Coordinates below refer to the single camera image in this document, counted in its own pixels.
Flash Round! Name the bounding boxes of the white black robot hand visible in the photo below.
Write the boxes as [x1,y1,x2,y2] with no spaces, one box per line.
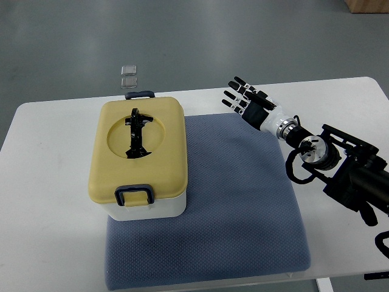
[222,76,289,137]

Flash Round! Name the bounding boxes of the yellow storage box lid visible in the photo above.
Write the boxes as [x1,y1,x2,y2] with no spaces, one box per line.
[88,97,188,207]

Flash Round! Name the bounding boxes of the black lid handle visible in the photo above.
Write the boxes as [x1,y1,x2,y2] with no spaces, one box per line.
[125,108,154,159]

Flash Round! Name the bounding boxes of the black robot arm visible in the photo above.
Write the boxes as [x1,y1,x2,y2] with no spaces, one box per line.
[281,116,388,226]

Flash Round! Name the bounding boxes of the white storage box base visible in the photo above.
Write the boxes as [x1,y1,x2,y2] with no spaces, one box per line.
[101,191,187,221]

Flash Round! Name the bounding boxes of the cardboard box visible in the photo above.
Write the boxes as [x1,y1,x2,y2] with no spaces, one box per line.
[345,0,388,13]

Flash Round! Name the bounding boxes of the blue grey fabric cushion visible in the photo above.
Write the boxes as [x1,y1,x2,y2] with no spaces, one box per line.
[105,114,311,290]

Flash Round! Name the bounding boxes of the rear dark blue latch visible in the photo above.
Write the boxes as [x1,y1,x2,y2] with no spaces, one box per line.
[125,91,155,100]

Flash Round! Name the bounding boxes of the dark blue latch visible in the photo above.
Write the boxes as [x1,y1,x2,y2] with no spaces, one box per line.
[125,91,155,100]
[114,184,154,207]

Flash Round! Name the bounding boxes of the lower clear floor tile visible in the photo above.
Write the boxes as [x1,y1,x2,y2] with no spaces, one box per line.
[121,76,137,89]

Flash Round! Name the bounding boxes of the clear floor tile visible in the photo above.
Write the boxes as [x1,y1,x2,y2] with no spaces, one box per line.
[121,76,137,89]
[121,64,137,76]

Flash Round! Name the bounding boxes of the upper clear floor tile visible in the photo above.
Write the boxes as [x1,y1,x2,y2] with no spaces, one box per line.
[121,64,137,76]

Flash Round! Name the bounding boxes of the front dark blue latch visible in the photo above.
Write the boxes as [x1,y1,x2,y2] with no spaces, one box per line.
[114,184,154,207]

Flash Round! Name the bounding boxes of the white table leg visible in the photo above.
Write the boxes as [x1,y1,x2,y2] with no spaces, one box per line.
[316,277,334,292]

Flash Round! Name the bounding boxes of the black table control panel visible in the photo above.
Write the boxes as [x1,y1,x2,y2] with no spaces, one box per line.
[363,272,389,280]

